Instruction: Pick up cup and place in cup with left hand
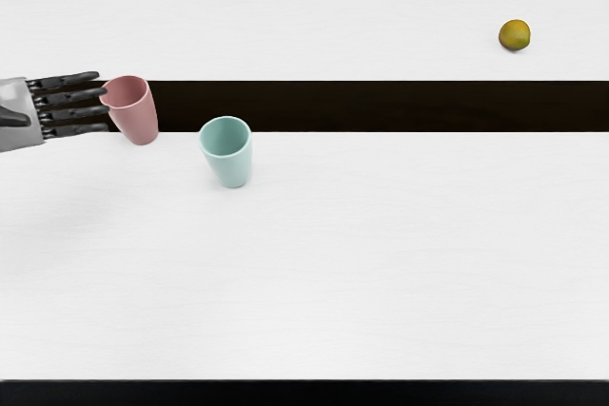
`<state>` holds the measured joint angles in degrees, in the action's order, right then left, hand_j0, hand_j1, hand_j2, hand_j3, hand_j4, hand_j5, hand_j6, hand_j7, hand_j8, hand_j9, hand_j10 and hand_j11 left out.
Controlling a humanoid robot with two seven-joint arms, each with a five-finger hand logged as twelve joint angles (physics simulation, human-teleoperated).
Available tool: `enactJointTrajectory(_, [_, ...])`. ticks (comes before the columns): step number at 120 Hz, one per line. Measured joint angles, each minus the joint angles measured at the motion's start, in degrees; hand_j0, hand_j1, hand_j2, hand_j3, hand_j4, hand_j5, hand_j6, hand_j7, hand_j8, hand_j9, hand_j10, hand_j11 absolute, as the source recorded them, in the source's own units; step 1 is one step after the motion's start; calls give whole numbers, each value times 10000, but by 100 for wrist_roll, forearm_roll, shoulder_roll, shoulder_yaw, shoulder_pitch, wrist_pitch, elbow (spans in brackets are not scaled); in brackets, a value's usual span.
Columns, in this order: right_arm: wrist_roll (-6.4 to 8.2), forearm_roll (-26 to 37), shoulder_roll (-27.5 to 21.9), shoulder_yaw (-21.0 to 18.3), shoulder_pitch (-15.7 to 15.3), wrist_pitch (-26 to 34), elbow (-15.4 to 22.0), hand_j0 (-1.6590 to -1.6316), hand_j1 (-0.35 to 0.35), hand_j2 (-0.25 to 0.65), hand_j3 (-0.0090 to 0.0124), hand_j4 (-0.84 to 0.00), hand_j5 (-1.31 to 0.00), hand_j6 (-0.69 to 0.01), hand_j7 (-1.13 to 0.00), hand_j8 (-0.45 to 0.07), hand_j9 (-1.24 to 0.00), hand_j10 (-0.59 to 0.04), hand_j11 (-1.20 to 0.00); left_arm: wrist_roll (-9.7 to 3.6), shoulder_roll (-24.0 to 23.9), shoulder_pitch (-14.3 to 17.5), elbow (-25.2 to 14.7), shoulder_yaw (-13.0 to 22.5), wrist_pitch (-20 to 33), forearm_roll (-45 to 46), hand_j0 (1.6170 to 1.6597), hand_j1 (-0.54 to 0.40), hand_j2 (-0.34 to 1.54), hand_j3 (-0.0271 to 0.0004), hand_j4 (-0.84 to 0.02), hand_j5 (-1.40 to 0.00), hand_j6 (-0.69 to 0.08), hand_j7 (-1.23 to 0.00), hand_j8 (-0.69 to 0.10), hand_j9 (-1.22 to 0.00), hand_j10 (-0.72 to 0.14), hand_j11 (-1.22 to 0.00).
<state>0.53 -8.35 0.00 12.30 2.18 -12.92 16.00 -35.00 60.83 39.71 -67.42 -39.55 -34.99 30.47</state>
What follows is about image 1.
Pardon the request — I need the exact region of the green yellow fruit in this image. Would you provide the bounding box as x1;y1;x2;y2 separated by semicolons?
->
498;18;532;52

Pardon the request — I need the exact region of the light green cup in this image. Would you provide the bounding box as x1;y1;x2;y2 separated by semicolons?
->
198;115;253;190

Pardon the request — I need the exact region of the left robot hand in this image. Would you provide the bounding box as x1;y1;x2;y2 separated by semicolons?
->
0;71;111;154

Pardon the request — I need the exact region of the pink cup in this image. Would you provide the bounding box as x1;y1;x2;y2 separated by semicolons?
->
99;74;160;146

